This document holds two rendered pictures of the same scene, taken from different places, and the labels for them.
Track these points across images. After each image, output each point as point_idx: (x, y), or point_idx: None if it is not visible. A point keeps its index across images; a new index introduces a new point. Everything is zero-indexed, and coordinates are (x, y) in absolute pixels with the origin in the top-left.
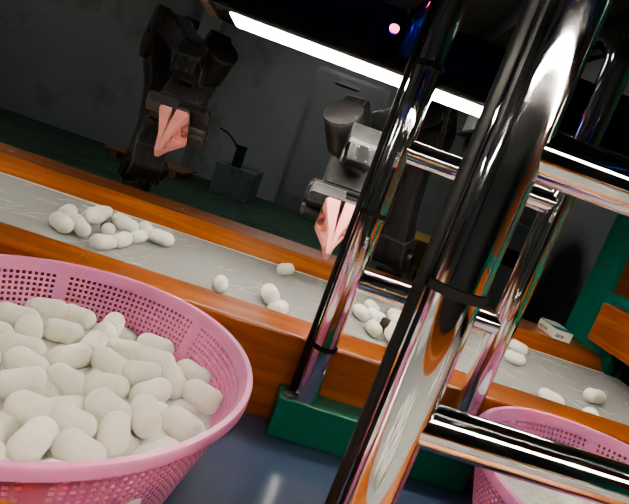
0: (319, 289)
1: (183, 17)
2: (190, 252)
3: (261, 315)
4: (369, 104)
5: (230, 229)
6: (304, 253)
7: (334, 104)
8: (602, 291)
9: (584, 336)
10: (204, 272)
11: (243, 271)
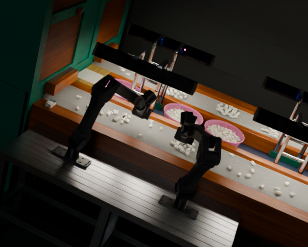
0: (130, 131)
1: (208, 135)
2: (164, 143)
3: (158, 115)
4: (148, 89)
5: (154, 146)
6: (130, 137)
7: (155, 95)
8: (37, 85)
9: (35, 99)
10: (162, 135)
11: (152, 136)
